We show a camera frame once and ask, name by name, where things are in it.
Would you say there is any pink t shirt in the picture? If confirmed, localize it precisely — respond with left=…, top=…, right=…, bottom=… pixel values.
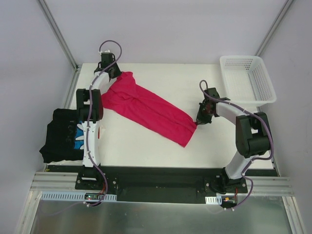
left=101, top=72, right=197, bottom=147

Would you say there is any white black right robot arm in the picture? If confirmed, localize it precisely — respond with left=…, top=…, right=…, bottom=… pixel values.
left=196, top=88, right=273, bottom=194

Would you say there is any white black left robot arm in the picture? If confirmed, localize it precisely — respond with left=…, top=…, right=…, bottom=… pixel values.
left=76, top=50, right=121, bottom=190

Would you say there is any white perforated plastic basket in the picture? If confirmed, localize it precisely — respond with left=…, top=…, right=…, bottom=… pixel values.
left=219, top=55, right=276, bottom=107

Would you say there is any black folded t shirt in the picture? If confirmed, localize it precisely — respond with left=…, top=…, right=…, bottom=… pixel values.
left=39, top=109, right=83, bottom=163

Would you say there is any white red folded shirt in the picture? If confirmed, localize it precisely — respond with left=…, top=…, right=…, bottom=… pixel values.
left=46, top=160, right=82, bottom=166

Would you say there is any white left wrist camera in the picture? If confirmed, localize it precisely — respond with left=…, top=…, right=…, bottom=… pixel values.
left=98, top=49, right=111, bottom=55

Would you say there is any white slotted cable duct right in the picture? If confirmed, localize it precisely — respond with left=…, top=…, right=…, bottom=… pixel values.
left=205, top=195, right=222, bottom=205

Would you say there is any white slotted cable duct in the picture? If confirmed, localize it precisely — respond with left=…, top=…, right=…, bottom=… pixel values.
left=41, top=192, right=117, bottom=202
left=205, top=195, right=222, bottom=205

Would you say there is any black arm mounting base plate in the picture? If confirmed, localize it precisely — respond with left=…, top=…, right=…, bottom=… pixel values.
left=47, top=164, right=249, bottom=202

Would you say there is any white slotted cable duct left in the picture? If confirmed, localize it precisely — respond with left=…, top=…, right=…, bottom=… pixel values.
left=41, top=192, right=117, bottom=202

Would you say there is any aluminium frame rail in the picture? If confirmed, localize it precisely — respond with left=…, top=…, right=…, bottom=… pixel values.
left=31, top=172, right=81, bottom=190

